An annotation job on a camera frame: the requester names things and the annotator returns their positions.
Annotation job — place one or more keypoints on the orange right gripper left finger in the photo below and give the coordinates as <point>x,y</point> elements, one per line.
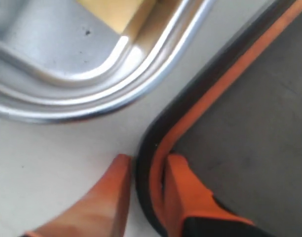
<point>102,212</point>

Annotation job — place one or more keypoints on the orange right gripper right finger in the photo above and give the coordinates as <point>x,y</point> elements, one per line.
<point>190,209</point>

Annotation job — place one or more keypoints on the steel lunch box lid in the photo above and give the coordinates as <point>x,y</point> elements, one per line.
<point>239,126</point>

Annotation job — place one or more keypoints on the yellow cheese block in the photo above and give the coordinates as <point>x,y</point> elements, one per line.
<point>123,16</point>

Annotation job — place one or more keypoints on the steel two-compartment lunch box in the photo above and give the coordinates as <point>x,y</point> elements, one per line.
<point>60,62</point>

